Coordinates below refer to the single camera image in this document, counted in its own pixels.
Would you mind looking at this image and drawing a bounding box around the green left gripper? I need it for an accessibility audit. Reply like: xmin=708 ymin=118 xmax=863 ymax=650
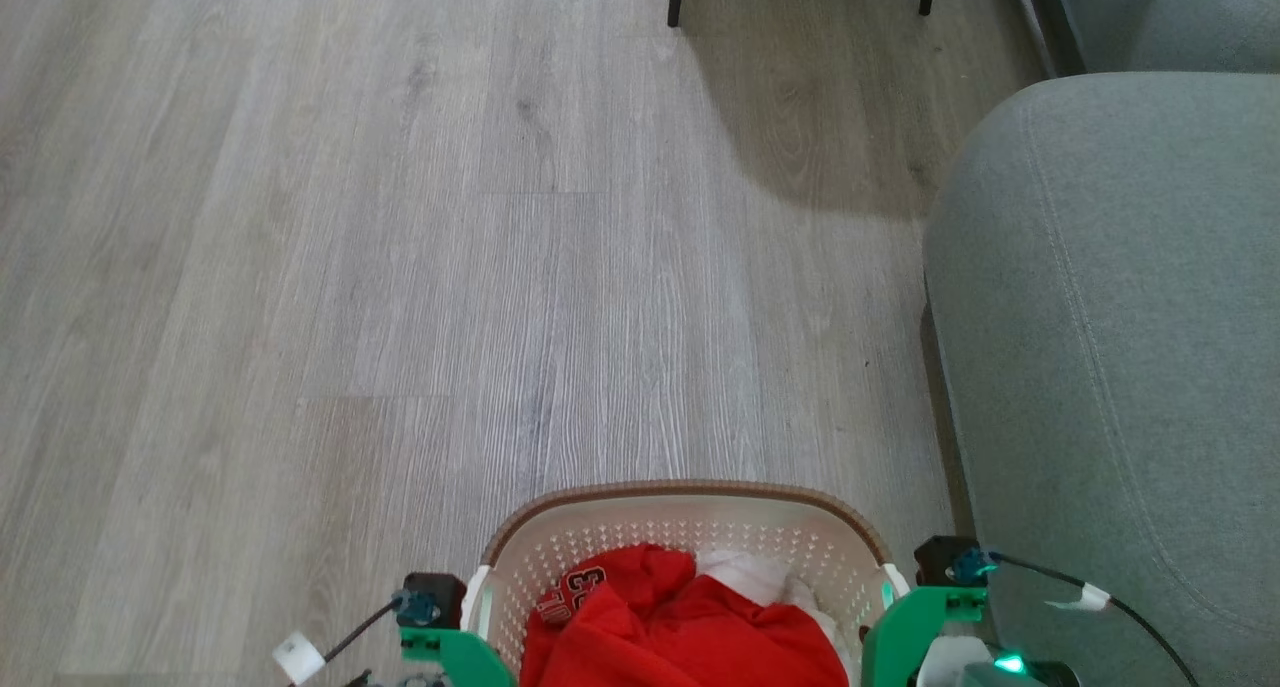
xmin=399 ymin=626 xmax=518 ymax=687

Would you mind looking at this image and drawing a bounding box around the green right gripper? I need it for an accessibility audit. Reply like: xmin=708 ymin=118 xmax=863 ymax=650
xmin=859 ymin=586 xmax=990 ymax=687

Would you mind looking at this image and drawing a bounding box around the beige perforated plastic laundry basket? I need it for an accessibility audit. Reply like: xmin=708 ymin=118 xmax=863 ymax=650
xmin=462 ymin=480 xmax=912 ymax=687

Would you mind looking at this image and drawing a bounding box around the red garment with white print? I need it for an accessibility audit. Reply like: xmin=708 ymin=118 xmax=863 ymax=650
xmin=519 ymin=544 xmax=851 ymax=687

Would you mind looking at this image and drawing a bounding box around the grey fabric sofa seat section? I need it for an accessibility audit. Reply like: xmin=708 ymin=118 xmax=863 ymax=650
xmin=1008 ymin=0 xmax=1280 ymax=78

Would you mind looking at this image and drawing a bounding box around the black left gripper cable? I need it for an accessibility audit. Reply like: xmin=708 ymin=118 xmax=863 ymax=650
xmin=272 ymin=594 xmax=407 ymax=687

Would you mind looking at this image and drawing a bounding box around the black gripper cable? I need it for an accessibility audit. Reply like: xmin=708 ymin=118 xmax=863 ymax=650
xmin=984 ymin=552 xmax=1201 ymax=687
xmin=272 ymin=594 xmax=407 ymax=687

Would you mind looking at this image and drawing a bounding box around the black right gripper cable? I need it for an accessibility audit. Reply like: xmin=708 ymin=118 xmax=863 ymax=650
xmin=984 ymin=552 xmax=1201 ymax=687

